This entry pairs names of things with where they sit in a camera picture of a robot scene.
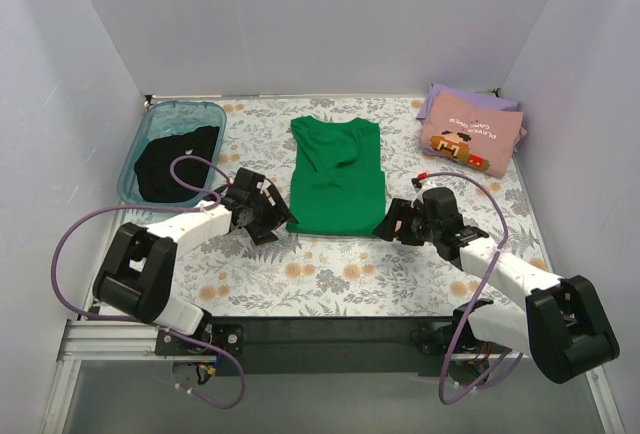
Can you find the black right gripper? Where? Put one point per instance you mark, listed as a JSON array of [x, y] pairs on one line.
[[403, 222]]

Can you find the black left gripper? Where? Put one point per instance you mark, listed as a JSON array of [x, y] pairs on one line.
[[267, 206]]

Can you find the green t shirt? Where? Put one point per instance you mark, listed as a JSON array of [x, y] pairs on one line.
[[338, 185]]

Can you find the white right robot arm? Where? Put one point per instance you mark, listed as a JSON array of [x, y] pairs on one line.
[[559, 322]]

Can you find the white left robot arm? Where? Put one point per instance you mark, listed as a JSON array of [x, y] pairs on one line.
[[137, 272]]

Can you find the floral table mat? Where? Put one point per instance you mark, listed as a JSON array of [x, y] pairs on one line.
[[310, 275]]

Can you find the black t shirt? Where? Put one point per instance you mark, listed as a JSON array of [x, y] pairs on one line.
[[152, 169]]

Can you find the pink folded t shirt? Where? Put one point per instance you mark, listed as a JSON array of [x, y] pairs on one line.
[[493, 163]]

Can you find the blue plastic basket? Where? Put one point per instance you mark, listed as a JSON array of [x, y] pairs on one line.
[[168, 118]]

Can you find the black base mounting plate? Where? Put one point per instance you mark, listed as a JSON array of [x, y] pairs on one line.
[[333, 345]]

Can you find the lavender folded t shirt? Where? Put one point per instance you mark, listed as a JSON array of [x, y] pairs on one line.
[[490, 121]]

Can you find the aluminium frame rail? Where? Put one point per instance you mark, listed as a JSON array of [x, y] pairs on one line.
[[111, 340]]

